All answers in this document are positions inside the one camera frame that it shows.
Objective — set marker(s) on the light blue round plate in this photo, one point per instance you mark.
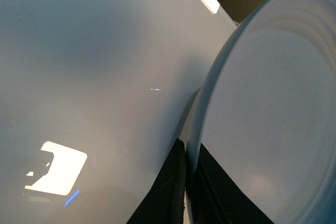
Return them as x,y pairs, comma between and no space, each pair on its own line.
266,111

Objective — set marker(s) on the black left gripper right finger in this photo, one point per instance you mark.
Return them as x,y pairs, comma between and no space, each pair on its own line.
216,198

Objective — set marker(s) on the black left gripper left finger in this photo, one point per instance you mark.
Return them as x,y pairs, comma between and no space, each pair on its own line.
164,203

